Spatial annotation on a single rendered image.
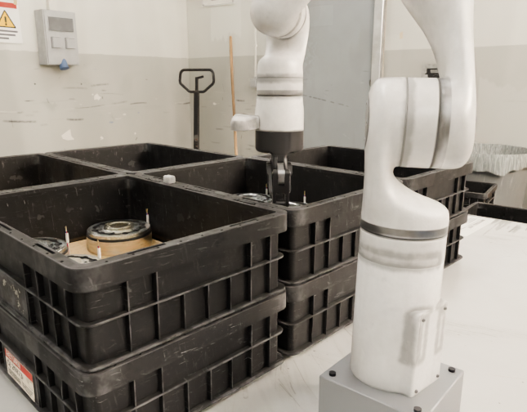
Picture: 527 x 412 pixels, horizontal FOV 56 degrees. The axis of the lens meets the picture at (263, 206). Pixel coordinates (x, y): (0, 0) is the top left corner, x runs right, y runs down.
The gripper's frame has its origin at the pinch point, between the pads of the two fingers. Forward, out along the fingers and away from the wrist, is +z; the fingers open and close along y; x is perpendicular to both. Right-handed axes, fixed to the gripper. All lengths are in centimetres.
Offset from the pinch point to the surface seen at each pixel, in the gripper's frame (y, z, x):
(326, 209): -9.3, -3.6, -6.3
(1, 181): 35, 0, 61
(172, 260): -27.8, -2.7, 12.6
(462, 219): 24.6, 7.0, -40.7
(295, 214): -13.4, -4.0, -1.5
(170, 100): 430, -7, 85
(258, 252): -17.2, 0.0, 3.4
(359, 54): 320, -45, -79
